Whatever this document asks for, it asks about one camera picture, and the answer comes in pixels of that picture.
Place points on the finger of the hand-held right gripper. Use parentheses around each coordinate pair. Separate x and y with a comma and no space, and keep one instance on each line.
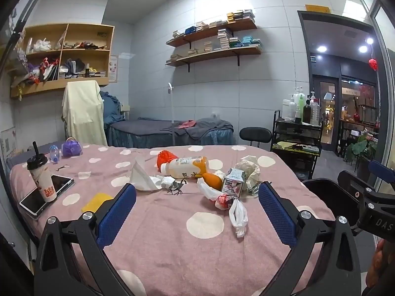
(381,168)
(351,182)

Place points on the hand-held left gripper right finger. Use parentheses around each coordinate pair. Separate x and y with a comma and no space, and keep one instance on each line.
(276,212)

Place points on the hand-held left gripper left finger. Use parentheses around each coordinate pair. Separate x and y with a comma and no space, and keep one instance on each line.
(117,212)

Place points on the plastic bottle with orange drink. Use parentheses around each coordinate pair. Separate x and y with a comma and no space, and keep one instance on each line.
(185,166)

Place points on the person's right hand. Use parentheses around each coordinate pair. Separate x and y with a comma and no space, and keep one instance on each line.
(381,262)

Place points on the yellow card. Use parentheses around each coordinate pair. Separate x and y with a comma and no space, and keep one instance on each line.
(95,202)

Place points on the potted green plant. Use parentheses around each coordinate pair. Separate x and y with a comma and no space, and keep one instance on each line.
(361,148)

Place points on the silver foil wrapper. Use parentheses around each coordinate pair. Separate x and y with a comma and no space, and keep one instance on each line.
(253,188)

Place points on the knotted white plastic bag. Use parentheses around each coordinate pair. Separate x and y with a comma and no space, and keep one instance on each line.
(238,215)

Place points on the white flat tissue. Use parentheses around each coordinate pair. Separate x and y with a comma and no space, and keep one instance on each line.
(140,175)

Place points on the small drink carton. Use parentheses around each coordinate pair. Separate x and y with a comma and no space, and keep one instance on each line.
(233,185)

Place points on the red snack wrapper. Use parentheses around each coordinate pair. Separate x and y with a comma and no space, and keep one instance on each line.
(224,202)

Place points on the large crumpled white tissue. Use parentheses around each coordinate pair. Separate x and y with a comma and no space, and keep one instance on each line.
(250,166)

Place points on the red vase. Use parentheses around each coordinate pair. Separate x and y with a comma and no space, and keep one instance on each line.
(356,117)

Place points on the small crumpled white paper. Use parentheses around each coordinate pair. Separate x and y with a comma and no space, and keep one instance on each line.
(165,181)

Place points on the tablet with white case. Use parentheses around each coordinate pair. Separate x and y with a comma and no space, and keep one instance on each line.
(61,185)

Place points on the pink polka dot blanket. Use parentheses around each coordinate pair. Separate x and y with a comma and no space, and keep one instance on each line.
(172,252)

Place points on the yellow paper sheets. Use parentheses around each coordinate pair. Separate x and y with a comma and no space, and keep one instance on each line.
(293,145)

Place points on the orange fruit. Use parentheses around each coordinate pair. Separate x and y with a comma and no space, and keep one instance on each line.
(213,181)

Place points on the red foam fruit net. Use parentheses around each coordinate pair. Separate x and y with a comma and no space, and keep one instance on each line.
(163,158)

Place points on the white plastic wrapper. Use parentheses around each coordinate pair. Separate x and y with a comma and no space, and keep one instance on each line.
(207,192)

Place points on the milk tea cup with straw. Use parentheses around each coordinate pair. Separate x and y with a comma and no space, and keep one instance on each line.
(43,182)

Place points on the black round chair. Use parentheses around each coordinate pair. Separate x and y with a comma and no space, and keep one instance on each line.
(254,134)

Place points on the black trolley cart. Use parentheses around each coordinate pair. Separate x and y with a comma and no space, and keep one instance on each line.
(290,128)

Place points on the massage bed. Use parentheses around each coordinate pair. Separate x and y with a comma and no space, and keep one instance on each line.
(139,132)

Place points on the small blue bottle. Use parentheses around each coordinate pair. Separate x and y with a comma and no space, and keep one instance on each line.
(54,154)

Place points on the group of toiletry bottles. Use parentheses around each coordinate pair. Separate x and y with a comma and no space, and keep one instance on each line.
(305,108)

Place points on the blue cloth pile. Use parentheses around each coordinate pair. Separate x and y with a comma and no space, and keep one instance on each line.
(112,111)

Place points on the red hanging ornament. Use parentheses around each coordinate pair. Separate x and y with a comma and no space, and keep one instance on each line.
(374,64)

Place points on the pale yellow cloth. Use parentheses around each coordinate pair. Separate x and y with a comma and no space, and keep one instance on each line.
(83,111)

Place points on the grey blanket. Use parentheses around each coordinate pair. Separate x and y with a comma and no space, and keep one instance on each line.
(209,128)

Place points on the red cloth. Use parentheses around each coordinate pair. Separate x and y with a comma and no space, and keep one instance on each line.
(186,124)

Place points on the white lamp stand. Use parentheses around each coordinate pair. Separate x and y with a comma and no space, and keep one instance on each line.
(172,114)

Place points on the yellow sign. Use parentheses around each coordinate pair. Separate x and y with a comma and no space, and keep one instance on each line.
(317,8)

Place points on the stacks of small boxes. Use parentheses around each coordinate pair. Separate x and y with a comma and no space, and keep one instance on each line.
(240,16)

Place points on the colourful wall poster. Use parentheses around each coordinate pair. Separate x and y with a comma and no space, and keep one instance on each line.
(7,143)

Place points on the dark door frame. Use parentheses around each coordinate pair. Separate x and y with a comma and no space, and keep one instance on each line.
(304,52)

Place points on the wooden wall cabinet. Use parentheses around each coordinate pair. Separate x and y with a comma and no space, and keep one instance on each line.
(61,85)

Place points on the small wall poster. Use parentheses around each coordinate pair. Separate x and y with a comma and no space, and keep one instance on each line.
(113,67)

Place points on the wooden wall shelf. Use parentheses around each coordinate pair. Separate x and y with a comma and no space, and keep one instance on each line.
(216,30)
(216,55)

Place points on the wall shelves with books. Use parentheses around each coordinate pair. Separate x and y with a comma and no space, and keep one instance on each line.
(224,38)

